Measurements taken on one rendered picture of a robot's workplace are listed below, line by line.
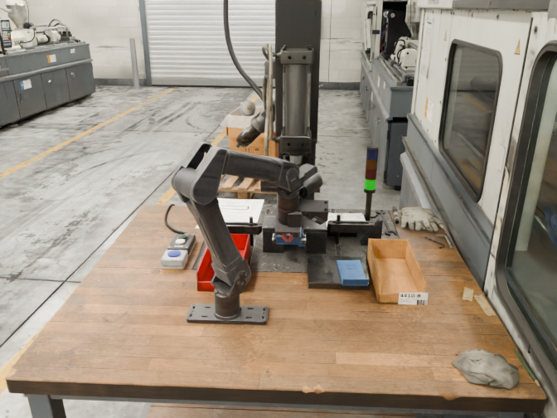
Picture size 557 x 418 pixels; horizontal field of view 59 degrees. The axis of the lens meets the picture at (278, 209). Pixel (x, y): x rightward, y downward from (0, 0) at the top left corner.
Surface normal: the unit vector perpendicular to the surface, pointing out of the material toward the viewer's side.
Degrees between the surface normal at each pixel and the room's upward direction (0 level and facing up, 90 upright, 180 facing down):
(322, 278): 0
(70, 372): 0
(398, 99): 90
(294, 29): 90
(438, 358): 0
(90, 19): 90
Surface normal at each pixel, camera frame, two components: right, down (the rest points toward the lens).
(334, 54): -0.11, 0.38
